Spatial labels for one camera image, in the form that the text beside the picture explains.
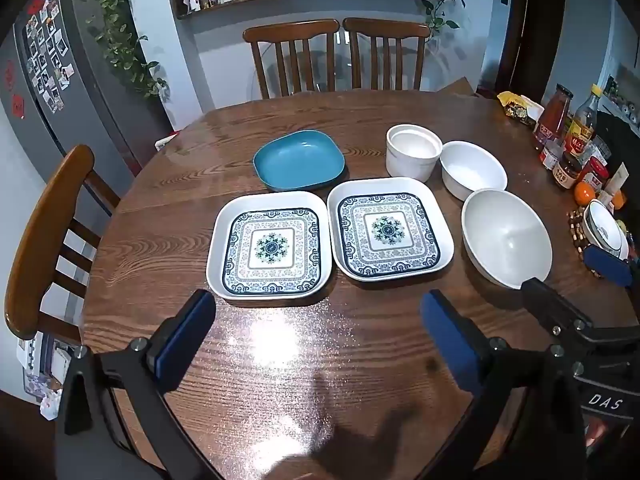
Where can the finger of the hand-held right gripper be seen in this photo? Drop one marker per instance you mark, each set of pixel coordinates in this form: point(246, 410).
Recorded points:
point(555, 307)
point(607, 266)

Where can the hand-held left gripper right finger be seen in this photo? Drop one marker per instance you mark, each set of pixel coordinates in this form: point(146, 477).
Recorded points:
point(450, 347)

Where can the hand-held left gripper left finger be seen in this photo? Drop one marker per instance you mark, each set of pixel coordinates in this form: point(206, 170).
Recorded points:
point(185, 340)

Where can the large white bowl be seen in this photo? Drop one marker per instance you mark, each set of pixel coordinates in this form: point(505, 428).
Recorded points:
point(505, 240)

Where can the white blue-patterned square plate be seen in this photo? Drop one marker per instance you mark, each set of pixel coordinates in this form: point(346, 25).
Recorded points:
point(387, 230)
point(270, 245)

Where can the medium white bowl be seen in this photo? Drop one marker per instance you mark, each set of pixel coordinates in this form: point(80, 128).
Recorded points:
point(472, 170)

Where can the white straight-sided bowl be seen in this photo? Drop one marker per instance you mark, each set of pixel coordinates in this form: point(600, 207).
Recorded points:
point(410, 160)

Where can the blue square plate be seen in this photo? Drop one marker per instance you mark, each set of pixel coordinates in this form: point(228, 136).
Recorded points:
point(300, 160)

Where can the small patterned white bowl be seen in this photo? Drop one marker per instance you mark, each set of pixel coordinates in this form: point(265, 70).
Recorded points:
point(602, 225)

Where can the wooden bead trivet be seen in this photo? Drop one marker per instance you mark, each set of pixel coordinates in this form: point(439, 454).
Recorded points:
point(575, 232)

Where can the orange fruit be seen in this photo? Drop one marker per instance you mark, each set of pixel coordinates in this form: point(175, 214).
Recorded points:
point(584, 194)
point(619, 200)

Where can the white tube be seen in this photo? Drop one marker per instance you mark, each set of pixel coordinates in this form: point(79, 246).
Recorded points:
point(619, 177)

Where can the red-lidded sauce jar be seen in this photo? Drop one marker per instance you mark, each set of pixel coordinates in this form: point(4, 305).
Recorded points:
point(595, 175)

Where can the dark-lidded sauce jar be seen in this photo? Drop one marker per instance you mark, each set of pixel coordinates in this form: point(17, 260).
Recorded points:
point(565, 175)

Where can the small clear jar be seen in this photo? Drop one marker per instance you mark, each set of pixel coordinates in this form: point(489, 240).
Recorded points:
point(550, 154)

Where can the clear bottle with yellow cap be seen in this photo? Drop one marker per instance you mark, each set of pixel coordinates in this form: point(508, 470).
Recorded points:
point(582, 130)

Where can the pile of papers and packets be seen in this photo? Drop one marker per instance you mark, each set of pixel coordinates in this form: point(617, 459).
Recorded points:
point(42, 390)

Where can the red sauce bottle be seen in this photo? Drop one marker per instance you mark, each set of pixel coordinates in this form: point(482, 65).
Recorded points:
point(552, 120)

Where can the wooden slat-back chair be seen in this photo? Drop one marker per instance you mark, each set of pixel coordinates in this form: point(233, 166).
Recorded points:
point(290, 32)
point(45, 240)
point(385, 27)

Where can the yellow snack packet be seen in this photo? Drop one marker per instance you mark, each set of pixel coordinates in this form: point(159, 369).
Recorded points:
point(517, 107)

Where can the brown cardboard box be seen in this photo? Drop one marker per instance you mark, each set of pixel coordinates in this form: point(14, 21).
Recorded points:
point(462, 86)

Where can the dark wooden door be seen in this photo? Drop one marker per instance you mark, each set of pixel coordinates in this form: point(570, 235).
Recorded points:
point(530, 35)

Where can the grey refrigerator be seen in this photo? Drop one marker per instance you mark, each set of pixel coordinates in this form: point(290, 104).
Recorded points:
point(100, 85)

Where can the red fridge decal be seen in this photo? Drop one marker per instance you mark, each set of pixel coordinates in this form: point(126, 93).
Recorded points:
point(19, 108)
point(9, 76)

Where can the cluster of fridge photo magnets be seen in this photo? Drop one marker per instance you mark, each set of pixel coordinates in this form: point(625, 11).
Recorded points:
point(50, 60)

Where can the large trailing green plant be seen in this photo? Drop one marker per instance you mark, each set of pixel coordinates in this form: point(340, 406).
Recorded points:
point(120, 30)

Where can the white wall socket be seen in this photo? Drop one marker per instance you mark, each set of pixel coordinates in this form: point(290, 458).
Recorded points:
point(166, 140)

